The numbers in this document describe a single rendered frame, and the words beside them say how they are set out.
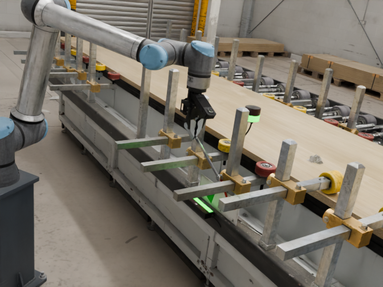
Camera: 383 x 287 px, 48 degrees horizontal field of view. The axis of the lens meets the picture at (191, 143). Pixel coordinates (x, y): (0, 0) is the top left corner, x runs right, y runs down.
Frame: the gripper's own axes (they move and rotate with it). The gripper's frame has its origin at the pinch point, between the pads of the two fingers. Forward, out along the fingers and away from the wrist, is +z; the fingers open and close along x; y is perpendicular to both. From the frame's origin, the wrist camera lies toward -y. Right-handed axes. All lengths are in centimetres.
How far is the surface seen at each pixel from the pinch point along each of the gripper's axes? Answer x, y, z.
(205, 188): 7.9, -22.1, 10.5
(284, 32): -704, 653, 41
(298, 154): -45.6, -15.4, 6.5
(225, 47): -500, 619, 75
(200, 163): -5.3, 0.1, 12.3
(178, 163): 4.5, 2.4, 12.2
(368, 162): -72, -33, 6
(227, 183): -2.2, -21.8, 10.5
